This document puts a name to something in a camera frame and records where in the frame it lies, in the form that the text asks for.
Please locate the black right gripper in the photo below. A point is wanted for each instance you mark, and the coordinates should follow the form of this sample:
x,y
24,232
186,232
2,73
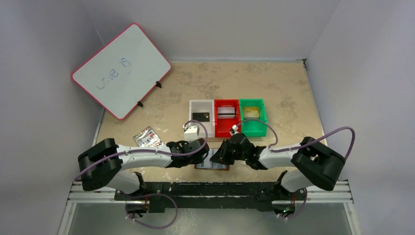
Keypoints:
x,y
226,152

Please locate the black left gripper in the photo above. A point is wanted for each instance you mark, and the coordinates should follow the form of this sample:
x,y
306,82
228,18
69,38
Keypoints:
x,y
199,151

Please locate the green plastic bin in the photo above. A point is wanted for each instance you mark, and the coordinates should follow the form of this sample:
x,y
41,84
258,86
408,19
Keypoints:
x,y
254,128

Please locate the brown leather card holder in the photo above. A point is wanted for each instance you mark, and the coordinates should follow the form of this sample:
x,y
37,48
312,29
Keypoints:
x,y
207,164

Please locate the pack of coloured markers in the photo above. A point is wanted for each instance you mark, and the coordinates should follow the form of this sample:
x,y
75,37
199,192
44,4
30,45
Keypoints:
x,y
147,138

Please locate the red plastic bin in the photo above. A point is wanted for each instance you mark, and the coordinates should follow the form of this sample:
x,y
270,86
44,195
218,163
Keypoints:
x,y
222,126

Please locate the white plastic bin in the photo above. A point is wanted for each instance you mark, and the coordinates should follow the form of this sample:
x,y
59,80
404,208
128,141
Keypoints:
x,y
204,106

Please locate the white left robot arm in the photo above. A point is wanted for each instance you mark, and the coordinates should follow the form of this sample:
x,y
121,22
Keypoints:
x,y
106,164

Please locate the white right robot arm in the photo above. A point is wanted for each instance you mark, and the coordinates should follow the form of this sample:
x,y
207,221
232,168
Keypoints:
x,y
314,163

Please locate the gold credit card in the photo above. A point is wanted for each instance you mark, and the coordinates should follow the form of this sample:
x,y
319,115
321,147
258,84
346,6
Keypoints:
x,y
250,112

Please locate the black credit card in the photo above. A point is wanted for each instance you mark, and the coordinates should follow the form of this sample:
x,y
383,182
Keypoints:
x,y
201,116

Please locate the silver credit card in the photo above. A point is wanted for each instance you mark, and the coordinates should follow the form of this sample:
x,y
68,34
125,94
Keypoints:
x,y
226,112

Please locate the pink framed whiteboard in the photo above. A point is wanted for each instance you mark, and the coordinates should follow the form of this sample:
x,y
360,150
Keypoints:
x,y
123,72

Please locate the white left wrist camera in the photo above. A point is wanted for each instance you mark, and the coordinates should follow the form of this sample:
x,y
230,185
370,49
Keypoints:
x,y
191,133

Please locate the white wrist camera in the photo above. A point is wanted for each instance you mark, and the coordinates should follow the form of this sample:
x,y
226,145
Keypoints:
x,y
191,133
234,130

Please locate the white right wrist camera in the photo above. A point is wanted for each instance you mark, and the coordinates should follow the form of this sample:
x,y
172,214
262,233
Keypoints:
x,y
234,130

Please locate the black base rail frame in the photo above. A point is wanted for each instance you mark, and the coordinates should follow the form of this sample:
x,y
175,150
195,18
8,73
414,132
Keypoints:
x,y
261,196

